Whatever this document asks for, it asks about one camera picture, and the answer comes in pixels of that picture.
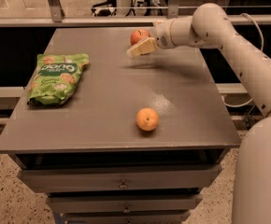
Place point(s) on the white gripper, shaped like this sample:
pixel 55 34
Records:
pixel 163 36

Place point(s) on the red apple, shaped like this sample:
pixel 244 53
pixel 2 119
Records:
pixel 138 34

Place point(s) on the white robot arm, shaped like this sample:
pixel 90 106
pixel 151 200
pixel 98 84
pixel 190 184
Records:
pixel 209 25

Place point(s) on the black office chair base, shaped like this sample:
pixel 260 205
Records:
pixel 104 9

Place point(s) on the orange fruit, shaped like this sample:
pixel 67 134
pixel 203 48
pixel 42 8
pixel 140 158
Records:
pixel 147 119

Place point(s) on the green snack bag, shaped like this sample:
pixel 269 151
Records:
pixel 56 78

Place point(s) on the grey drawer cabinet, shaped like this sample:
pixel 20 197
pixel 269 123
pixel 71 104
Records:
pixel 97 127

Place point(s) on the top grey drawer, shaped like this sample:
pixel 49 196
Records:
pixel 120 178

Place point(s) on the grey drawer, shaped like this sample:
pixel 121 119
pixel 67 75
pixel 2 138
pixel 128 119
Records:
pixel 120 178
pixel 147 217
pixel 124 203

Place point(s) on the middle grey drawer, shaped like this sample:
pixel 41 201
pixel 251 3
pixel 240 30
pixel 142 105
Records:
pixel 124 203

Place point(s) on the bottom grey drawer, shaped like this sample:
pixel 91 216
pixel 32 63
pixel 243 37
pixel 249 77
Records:
pixel 147 217

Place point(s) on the metal railing frame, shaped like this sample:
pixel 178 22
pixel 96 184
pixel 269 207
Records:
pixel 77 13

